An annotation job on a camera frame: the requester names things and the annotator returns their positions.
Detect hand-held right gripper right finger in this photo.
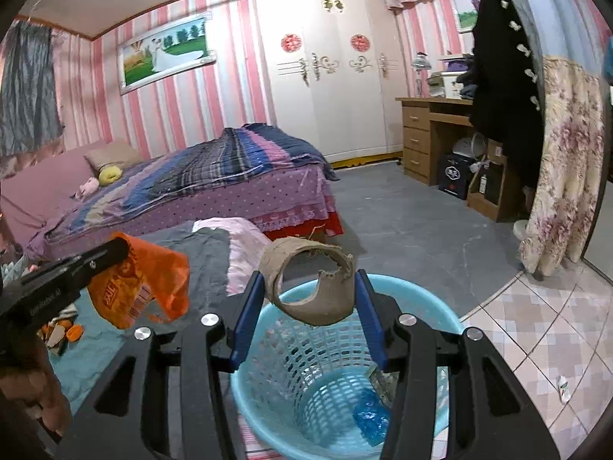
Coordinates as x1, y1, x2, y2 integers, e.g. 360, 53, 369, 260
354, 268, 561, 460

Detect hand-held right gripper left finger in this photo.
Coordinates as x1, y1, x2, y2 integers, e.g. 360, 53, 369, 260
57, 271, 266, 460

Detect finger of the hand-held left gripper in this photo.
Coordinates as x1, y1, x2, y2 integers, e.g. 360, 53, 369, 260
79, 238, 131, 279

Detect orange plastic bag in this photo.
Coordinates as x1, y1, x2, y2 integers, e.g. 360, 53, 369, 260
87, 232, 191, 330

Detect torn brown cardboard ring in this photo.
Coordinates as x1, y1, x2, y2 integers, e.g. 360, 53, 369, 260
259, 237, 356, 325

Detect light blue plastic basket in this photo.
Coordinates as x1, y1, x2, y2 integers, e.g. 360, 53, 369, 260
230, 273, 464, 460

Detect person's left hand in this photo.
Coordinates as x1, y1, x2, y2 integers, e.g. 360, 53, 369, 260
0, 330, 72, 444

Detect small orange scraps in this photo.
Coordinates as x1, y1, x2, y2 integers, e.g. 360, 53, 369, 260
41, 319, 83, 346

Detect pink plush toy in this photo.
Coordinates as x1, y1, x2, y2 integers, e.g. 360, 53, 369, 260
74, 177, 100, 200

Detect pink cloth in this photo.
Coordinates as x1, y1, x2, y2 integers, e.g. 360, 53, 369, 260
192, 217, 274, 298

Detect teal cloth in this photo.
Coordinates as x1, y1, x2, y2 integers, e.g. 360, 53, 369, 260
48, 287, 144, 417

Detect beige pillow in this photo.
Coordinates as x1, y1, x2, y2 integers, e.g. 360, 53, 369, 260
84, 141, 143, 172

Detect blue plastic wrapper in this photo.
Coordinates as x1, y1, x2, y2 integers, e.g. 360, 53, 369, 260
353, 386, 391, 444

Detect purple dotted bed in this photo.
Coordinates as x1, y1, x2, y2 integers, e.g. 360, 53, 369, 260
0, 122, 346, 264

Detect striped plaid blanket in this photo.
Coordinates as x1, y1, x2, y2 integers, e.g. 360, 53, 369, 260
45, 123, 341, 245

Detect dark blue box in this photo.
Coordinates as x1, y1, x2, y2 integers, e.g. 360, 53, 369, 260
438, 152, 472, 200

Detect grey curtain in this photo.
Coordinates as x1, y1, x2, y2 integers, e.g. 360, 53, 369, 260
0, 21, 65, 156

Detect wooden desk with drawers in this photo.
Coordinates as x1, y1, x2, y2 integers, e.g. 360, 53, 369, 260
395, 96, 523, 223

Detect white fan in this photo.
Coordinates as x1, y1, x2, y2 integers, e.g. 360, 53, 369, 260
452, 135, 487, 161

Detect white wardrobe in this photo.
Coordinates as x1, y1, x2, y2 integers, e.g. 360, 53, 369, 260
254, 0, 408, 164

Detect white box on desk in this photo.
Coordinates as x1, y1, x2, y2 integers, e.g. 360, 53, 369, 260
426, 71, 472, 100

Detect floral curtain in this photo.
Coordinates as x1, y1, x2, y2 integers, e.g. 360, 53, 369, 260
518, 55, 606, 276

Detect desk lamp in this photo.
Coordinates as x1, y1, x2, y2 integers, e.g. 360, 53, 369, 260
412, 52, 432, 99

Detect black hanging coat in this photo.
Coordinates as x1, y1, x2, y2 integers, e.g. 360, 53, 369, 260
468, 0, 547, 187

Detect large framed wall picture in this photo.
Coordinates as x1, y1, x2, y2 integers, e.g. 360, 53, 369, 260
116, 13, 217, 95

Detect small framed wall picture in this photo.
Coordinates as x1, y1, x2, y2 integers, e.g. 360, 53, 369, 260
450, 0, 484, 34

